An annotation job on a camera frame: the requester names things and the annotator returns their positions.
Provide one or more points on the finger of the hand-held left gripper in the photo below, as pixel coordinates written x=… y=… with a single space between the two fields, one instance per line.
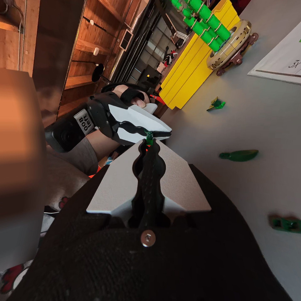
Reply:
x=127 y=137
x=143 y=120

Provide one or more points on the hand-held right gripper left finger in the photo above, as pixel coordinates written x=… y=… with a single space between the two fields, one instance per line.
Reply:
x=112 y=185

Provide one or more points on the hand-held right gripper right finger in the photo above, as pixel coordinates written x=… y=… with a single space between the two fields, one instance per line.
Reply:
x=183 y=188

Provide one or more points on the small green lego stud piece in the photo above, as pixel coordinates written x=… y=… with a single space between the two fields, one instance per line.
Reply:
x=149 y=137

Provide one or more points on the green lego leaf piece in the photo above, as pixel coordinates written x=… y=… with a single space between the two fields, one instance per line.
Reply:
x=239 y=155

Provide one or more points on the small green lego leaf cluster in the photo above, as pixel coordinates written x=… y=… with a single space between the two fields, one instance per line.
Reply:
x=217 y=104

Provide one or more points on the green and brown lego piece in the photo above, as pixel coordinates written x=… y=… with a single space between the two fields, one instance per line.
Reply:
x=285 y=223

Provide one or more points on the green lego bamboo model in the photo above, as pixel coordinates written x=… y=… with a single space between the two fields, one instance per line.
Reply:
x=211 y=25

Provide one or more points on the lego instruction booklet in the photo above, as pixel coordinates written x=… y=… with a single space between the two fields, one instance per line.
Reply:
x=279 y=54

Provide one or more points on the person's left hand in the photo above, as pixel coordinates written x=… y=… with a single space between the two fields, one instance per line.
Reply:
x=141 y=101

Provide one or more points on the orange striped cone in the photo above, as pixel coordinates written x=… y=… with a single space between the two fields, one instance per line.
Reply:
x=158 y=99

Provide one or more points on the black round lamp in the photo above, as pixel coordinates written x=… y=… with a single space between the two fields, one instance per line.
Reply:
x=97 y=71

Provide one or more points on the black cabinet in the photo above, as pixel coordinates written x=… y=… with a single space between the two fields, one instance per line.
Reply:
x=150 y=77

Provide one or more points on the person's printed shirt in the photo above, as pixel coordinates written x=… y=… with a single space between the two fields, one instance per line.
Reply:
x=65 y=183

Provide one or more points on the yellow box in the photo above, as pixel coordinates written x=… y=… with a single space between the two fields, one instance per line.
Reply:
x=188 y=68

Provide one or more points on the silver ventilation duct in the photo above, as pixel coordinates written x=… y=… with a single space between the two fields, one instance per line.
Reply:
x=128 y=40

